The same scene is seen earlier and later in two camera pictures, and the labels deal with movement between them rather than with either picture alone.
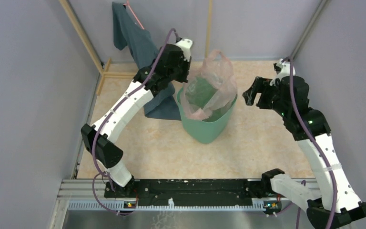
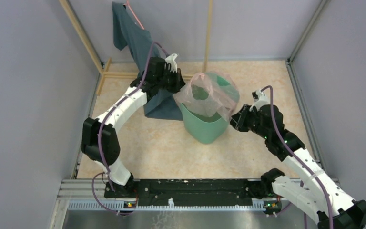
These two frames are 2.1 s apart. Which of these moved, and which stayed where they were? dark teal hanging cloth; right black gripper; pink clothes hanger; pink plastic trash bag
Moved: pink plastic trash bag; right black gripper
Stayed: pink clothes hanger; dark teal hanging cloth
